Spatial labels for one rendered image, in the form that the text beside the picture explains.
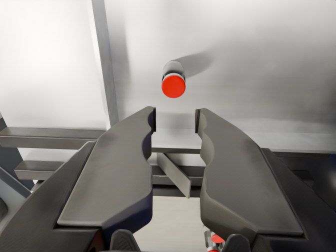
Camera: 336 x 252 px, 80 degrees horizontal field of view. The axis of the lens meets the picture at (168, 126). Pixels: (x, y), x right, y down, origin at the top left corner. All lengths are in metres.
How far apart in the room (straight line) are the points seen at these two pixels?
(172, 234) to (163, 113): 0.25
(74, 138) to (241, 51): 0.21
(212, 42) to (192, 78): 0.04
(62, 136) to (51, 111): 0.03
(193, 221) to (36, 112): 0.29
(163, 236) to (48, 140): 0.27
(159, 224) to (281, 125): 0.26
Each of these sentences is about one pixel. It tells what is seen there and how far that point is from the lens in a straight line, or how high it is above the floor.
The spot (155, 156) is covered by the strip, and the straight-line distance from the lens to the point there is 0.28.
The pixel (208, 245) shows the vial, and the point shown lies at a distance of 0.38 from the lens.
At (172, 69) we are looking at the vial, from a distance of 0.18.
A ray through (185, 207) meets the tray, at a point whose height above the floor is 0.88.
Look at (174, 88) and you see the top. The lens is 0.17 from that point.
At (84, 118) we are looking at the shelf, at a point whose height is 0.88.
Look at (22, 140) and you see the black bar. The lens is 0.30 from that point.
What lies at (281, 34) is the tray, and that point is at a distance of 0.23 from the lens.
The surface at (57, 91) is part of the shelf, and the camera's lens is 0.26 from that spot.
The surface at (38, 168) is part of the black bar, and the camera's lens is 0.33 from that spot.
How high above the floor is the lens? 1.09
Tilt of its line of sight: 58 degrees down
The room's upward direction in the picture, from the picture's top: 177 degrees counter-clockwise
